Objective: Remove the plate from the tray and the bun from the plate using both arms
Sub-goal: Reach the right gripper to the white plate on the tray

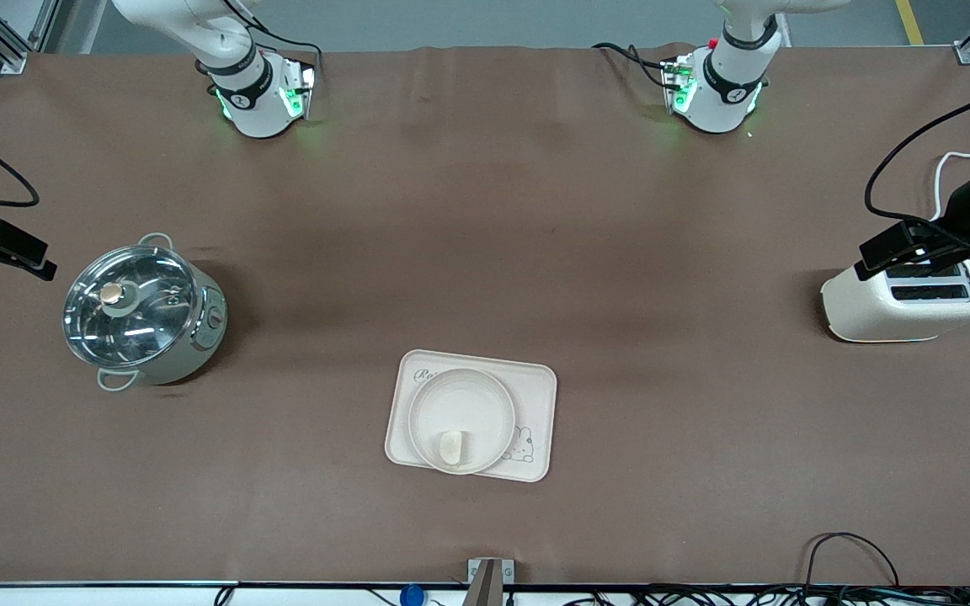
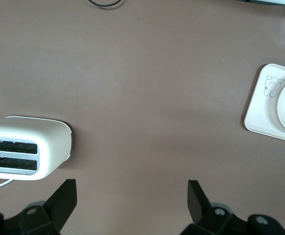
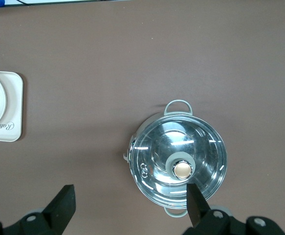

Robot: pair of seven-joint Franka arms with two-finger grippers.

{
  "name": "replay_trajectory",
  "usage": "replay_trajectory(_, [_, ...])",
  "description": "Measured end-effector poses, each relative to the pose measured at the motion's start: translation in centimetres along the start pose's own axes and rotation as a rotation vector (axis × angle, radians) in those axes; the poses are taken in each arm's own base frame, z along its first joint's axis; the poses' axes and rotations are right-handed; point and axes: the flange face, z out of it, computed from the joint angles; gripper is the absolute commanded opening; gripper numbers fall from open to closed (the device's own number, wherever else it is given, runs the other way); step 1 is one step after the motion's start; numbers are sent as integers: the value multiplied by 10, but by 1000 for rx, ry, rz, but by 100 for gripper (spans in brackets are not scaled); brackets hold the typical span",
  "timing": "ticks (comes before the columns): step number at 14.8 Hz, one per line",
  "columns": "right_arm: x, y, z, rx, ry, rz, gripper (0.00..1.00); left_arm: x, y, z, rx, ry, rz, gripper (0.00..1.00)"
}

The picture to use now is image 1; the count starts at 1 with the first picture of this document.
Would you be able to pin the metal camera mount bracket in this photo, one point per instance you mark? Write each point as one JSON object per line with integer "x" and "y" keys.
{"x": 489, "y": 581}

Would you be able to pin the cream round plate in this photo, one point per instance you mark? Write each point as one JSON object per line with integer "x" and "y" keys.
{"x": 460, "y": 404}

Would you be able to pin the brown table cloth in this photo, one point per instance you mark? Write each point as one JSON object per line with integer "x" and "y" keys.
{"x": 451, "y": 210}

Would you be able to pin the glass pot lid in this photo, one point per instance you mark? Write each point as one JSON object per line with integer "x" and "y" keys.
{"x": 135, "y": 324}

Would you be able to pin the cream two-slot toaster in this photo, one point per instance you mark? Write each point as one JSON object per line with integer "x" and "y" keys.
{"x": 872, "y": 307}

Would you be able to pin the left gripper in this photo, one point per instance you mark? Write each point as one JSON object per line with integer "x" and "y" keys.
{"x": 963, "y": 213}

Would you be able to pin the blue round cap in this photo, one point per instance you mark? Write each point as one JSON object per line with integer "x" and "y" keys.
{"x": 412, "y": 596}

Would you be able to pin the pale steamed bun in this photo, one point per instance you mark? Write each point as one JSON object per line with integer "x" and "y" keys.
{"x": 452, "y": 449}

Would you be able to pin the cream rabbit print tray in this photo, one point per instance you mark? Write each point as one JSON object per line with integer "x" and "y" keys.
{"x": 535, "y": 396}

